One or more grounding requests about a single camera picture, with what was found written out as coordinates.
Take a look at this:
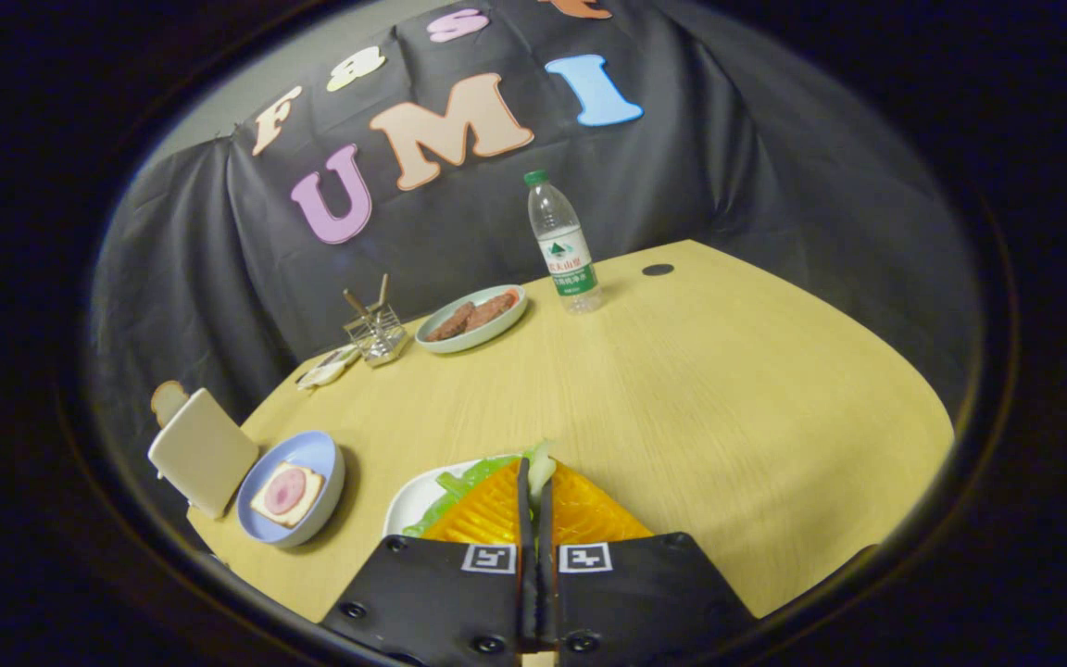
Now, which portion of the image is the bread slice under ham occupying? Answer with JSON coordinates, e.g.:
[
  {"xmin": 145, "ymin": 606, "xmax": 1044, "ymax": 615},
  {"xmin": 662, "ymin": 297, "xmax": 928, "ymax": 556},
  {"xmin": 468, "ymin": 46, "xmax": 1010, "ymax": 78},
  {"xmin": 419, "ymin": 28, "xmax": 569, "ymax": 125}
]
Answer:
[{"xmin": 249, "ymin": 461, "xmax": 326, "ymax": 529}]

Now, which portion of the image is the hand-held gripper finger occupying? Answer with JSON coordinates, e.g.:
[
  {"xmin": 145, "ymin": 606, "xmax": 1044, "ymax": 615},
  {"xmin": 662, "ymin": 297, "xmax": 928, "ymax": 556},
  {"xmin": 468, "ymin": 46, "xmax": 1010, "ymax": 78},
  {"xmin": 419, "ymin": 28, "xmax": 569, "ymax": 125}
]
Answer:
[
  {"xmin": 533, "ymin": 460, "xmax": 759, "ymax": 663},
  {"xmin": 320, "ymin": 457, "xmax": 539, "ymax": 663}
]

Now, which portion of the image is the pink ham slice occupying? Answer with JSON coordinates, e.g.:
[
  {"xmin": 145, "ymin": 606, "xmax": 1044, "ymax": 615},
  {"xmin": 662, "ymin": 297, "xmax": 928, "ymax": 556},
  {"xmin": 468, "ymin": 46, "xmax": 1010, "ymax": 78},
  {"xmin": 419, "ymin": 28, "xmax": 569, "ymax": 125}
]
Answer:
[{"xmin": 262, "ymin": 468, "xmax": 308, "ymax": 516}]

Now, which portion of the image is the white plate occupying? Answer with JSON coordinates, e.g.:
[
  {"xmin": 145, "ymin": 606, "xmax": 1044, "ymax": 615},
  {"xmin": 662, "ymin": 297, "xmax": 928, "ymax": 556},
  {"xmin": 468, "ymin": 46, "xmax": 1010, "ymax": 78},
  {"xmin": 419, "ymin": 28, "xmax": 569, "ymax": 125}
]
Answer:
[{"xmin": 383, "ymin": 458, "xmax": 488, "ymax": 538}]

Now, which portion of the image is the small white sauce tray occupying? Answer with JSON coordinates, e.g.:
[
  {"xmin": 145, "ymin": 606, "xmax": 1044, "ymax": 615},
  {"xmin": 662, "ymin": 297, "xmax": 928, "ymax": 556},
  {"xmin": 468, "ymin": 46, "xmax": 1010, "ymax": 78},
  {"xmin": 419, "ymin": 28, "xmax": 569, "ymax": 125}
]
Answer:
[{"xmin": 295, "ymin": 344, "xmax": 363, "ymax": 390}]

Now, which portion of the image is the pale green plate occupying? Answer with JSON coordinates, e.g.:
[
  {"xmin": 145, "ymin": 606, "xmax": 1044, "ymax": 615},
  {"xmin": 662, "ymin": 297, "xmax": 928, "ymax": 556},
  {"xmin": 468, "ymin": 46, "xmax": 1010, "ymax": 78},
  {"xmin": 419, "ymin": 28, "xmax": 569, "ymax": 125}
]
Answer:
[{"xmin": 414, "ymin": 283, "xmax": 529, "ymax": 355}]

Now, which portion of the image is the green lettuce leaf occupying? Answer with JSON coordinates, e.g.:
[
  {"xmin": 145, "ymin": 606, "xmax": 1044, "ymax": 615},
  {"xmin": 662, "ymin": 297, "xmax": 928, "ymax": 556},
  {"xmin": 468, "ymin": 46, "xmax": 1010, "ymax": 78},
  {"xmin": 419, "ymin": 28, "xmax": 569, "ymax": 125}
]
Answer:
[{"xmin": 402, "ymin": 440, "xmax": 558, "ymax": 538}]

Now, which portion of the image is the cream toaster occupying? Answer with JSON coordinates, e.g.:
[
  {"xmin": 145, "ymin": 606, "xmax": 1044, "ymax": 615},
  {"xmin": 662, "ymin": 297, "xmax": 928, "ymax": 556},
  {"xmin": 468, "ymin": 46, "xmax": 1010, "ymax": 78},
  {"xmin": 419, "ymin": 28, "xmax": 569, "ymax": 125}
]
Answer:
[{"xmin": 147, "ymin": 387, "xmax": 259, "ymax": 520}]

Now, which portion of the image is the black backdrop cloth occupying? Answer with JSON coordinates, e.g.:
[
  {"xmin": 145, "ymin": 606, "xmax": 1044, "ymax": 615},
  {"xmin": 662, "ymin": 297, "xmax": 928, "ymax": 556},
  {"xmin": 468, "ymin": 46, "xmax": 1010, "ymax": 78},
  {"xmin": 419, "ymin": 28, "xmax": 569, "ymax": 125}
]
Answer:
[{"xmin": 89, "ymin": 0, "xmax": 984, "ymax": 520}]

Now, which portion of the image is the brown meat patty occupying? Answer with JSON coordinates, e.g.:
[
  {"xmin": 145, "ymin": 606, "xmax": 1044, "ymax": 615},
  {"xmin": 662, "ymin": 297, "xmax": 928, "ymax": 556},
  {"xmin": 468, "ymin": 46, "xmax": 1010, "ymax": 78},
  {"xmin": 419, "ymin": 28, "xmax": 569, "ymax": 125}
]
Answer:
[
  {"xmin": 465, "ymin": 290, "xmax": 521, "ymax": 332},
  {"xmin": 425, "ymin": 301, "xmax": 477, "ymax": 342}
]

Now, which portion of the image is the clear plastic water bottle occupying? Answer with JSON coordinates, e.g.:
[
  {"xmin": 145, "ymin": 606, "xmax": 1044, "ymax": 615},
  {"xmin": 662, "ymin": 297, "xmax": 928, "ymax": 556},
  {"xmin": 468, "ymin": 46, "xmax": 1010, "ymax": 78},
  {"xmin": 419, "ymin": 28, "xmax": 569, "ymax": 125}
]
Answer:
[{"xmin": 524, "ymin": 170, "xmax": 605, "ymax": 316}]

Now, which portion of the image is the blue plate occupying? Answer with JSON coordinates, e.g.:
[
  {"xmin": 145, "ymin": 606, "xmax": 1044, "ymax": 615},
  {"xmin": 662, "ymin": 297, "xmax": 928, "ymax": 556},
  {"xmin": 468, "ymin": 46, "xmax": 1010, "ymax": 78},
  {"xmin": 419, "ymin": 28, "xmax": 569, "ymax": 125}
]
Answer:
[{"xmin": 236, "ymin": 430, "xmax": 346, "ymax": 548}]

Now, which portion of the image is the wire utensil holder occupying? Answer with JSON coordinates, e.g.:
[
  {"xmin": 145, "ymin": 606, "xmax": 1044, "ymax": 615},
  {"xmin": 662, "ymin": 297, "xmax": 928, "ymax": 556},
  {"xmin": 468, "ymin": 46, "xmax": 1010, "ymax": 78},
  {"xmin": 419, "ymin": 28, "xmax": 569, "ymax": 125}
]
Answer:
[{"xmin": 344, "ymin": 304, "xmax": 408, "ymax": 369}]

